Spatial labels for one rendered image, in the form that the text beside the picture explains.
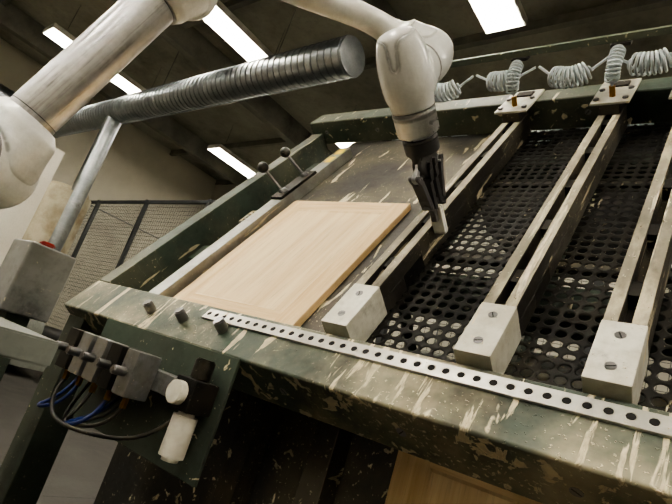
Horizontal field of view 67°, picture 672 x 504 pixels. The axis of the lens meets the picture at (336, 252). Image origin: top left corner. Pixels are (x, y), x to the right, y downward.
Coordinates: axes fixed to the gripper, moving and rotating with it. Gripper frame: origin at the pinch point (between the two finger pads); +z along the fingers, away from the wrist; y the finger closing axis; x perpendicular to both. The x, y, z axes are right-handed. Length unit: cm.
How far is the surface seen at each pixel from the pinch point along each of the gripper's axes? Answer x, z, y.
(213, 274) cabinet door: 58, 6, -24
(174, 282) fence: 65, 4, -32
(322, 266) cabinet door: 26.7, 6.6, -14.0
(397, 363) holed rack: -11.7, 3.0, -41.8
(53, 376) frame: 88, 16, -64
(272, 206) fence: 65, 4, 10
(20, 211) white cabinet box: 415, 38, 51
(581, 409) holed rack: -40, 3, -42
